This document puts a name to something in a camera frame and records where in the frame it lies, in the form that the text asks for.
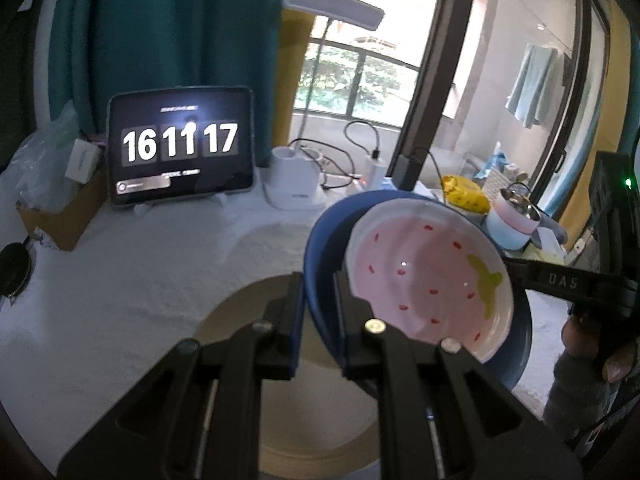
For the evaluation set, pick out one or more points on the small white box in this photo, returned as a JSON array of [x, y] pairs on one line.
[[82, 160]]

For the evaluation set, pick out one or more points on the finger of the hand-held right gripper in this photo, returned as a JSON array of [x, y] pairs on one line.
[[517, 271]]

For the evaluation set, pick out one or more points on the white tablet stand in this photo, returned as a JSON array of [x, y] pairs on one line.
[[141, 208]]

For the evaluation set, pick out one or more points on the clear plastic bag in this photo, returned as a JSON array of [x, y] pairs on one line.
[[45, 160]]

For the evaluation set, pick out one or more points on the pink strawberry bowl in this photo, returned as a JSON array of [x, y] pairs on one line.
[[430, 260]]

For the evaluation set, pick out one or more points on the dark window frame post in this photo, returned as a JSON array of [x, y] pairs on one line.
[[440, 60]]

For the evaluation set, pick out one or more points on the light blue hanging towel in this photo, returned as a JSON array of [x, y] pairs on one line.
[[535, 85]]

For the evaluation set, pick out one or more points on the black charger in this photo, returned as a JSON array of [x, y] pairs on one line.
[[406, 172]]

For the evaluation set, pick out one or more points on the black round device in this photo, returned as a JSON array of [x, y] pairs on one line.
[[14, 270]]

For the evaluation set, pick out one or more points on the person's right hand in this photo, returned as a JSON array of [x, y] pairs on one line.
[[620, 365]]

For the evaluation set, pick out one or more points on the balcony railing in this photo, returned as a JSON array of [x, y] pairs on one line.
[[360, 57]]

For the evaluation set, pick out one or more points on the light blue bowl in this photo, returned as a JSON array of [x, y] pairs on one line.
[[505, 235]]

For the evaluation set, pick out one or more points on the yellow packet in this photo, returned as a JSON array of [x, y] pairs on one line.
[[465, 195]]

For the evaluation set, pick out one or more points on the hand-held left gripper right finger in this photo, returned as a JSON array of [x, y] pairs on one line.
[[350, 330]]

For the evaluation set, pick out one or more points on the white charger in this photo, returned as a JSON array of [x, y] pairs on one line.
[[376, 172]]

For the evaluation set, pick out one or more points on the beige plate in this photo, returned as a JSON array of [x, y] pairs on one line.
[[325, 410]]

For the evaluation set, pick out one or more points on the pink steel-lined bowl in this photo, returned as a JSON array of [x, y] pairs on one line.
[[520, 212]]

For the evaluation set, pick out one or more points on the tablet with clock display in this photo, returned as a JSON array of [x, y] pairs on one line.
[[180, 170]]

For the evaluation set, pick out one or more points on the teal curtain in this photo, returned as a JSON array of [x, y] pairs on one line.
[[165, 25]]

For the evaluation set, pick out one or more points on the blue plastic bag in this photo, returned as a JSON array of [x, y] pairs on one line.
[[490, 165]]

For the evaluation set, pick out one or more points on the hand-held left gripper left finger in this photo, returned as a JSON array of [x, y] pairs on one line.
[[299, 320]]

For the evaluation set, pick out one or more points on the cardboard box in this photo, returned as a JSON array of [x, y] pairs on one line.
[[60, 220]]

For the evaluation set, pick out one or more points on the white basket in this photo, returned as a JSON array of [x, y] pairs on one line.
[[500, 180]]

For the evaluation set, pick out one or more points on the white desk lamp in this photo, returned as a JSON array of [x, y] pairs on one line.
[[292, 180], [295, 85]]

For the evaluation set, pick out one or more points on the person's right forearm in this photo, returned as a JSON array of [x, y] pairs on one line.
[[575, 400]]

